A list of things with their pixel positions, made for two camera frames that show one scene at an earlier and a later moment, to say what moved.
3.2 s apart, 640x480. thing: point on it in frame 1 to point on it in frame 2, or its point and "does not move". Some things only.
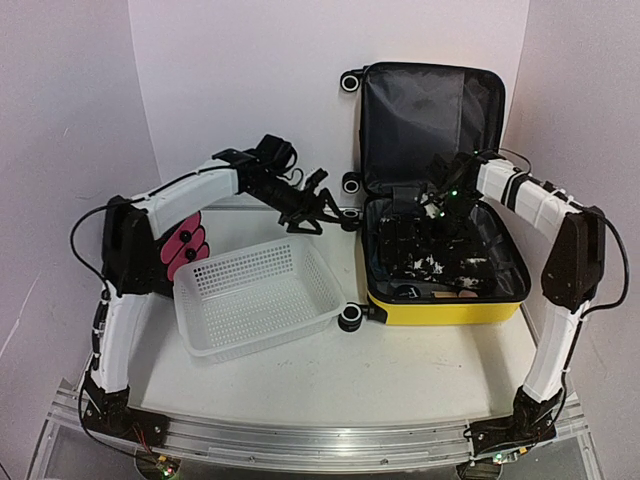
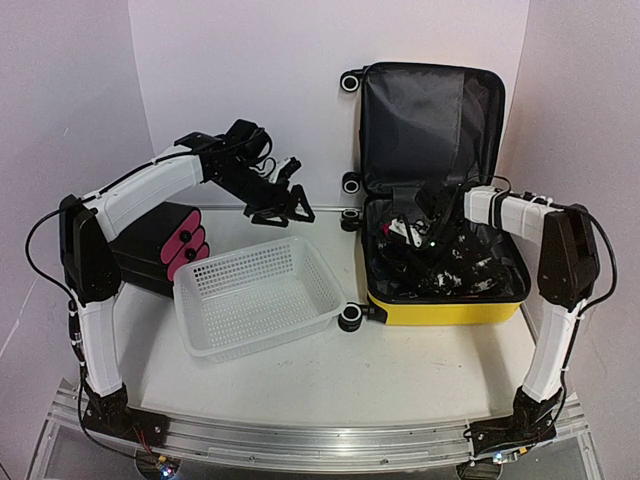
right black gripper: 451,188 to 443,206
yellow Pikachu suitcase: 421,270 does not move
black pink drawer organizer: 136,260 does not move
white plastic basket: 237,302 does not move
